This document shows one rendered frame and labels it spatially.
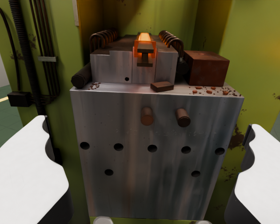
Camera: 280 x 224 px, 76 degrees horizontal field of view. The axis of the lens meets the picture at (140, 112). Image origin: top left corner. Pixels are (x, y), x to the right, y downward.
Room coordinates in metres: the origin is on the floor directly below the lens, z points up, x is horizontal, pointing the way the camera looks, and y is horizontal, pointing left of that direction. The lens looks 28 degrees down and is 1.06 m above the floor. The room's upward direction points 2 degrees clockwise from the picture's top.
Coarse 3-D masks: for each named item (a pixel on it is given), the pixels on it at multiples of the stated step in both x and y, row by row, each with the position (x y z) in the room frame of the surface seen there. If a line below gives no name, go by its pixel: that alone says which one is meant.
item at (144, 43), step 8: (136, 40) 0.41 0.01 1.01; (144, 40) 0.42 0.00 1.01; (136, 48) 0.41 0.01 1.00; (144, 48) 0.32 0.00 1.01; (152, 48) 0.32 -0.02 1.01; (136, 56) 0.41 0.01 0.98; (144, 56) 0.32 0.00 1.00; (152, 56) 0.41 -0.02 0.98; (144, 64) 0.32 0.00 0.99; (152, 64) 0.32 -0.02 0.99
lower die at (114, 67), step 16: (112, 48) 0.45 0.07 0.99; (128, 48) 0.46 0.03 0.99; (160, 48) 0.47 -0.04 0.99; (96, 64) 0.42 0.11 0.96; (112, 64) 0.42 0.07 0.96; (128, 64) 0.42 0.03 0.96; (160, 64) 0.42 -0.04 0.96; (176, 64) 0.42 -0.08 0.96; (96, 80) 0.42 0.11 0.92; (112, 80) 0.42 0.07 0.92; (128, 80) 0.42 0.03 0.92; (144, 80) 0.42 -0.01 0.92; (160, 80) 0.42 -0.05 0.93
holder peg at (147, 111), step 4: (144, 108) 0.35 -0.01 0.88; (148, 108) 0.35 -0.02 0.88; (144, 112) 0.33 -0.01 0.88; (148, 112) 0.33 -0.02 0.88; (152, 112) 0.35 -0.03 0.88; (144, 116) 0.32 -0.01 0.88; (148, 116) 0.32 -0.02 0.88; (152, 116) 0.33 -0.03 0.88; (140, 120) 0.32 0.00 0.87; (144, 120) 0.32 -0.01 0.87; (148, 120) 0.32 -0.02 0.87; (152, 120) 0.32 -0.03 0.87; (144, 124) 0.32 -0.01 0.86; (148, 124) 0.32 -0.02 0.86
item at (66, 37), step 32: (0, 0) 0.56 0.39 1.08; (32, 0) 0.56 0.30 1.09; (64, 0) 0.56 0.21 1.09; (96, 0) 0.79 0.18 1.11; (0, 32) 0.56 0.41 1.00; (32, 32) 0.56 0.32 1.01; (64, 32) 0.56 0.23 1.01; (64, 64) 0.56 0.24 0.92; (32, 96) 0.56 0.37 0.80; (64, 96) 0.56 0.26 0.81; (64, 128) 0.56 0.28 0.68; (64, 160) 0.56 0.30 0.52
